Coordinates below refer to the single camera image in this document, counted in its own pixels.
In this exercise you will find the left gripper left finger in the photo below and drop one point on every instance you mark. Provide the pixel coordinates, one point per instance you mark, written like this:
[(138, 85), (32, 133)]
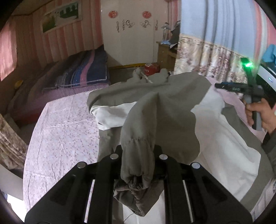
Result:
[(83, 195)]

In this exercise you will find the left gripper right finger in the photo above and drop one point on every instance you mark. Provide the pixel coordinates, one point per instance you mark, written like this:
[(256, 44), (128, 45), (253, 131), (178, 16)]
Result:
[(193, 195)]

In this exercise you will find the olive and cream jacket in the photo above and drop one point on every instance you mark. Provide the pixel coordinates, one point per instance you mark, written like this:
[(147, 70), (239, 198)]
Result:
[(191, 121)]

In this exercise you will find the person right hand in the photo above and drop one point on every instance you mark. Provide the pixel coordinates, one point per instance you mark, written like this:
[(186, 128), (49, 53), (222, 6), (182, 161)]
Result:
[(266, 113)]

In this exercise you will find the blue cloth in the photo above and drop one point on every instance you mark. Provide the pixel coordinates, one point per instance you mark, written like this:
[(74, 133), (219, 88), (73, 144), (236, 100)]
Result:
[(270, 54)]

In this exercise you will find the pink floral bed sheet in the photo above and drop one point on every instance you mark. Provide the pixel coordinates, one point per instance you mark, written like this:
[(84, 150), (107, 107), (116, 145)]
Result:
[(66, 134)]

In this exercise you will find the blue floral curtain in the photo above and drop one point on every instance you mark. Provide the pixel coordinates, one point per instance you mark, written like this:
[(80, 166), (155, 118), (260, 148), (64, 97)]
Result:
[(216, 35)]

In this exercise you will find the left floral curtain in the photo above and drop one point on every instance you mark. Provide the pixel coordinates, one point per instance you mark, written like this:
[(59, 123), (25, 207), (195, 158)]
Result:
[(13, 149)]

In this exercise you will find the wooden side table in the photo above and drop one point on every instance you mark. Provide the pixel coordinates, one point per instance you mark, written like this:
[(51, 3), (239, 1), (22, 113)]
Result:
[(166, 56)]

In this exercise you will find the red container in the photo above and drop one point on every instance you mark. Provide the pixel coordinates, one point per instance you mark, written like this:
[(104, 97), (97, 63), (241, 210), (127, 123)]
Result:
[(151, 68)]

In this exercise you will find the striped dark blanket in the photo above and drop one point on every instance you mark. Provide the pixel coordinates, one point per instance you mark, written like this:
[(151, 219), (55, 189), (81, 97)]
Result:
[(66, 77)]

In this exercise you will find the yellow toy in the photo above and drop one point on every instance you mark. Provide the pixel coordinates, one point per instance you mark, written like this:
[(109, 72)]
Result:
[(18, 84)]

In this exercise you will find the white wardrobe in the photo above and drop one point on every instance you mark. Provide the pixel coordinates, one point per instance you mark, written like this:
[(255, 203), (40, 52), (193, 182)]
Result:
[(132, 29)]

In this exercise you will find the pink window curtain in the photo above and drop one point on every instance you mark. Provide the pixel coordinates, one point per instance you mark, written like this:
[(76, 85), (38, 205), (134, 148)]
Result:
[(8, 49)]

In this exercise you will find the framed wedding picture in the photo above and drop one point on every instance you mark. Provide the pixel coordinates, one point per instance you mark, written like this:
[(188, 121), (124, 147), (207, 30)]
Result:
[(61, 16)]

